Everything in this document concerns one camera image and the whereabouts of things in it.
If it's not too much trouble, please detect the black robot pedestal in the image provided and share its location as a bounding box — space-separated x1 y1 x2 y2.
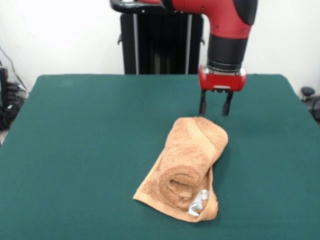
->
109 0 206 75

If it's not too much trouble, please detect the black equipment pile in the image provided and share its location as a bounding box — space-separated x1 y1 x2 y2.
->
0 66 30 132

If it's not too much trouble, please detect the tan terry towel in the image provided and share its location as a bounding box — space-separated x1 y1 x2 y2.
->
132 116 230 223

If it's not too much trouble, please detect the dark wheeled stand foot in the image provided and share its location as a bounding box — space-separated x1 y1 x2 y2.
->
300 86 320 126

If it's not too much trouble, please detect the dark green table cloth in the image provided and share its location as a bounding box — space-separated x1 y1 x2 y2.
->
0 73 320 240

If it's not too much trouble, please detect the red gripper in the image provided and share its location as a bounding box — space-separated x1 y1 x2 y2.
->
198 64 248 117

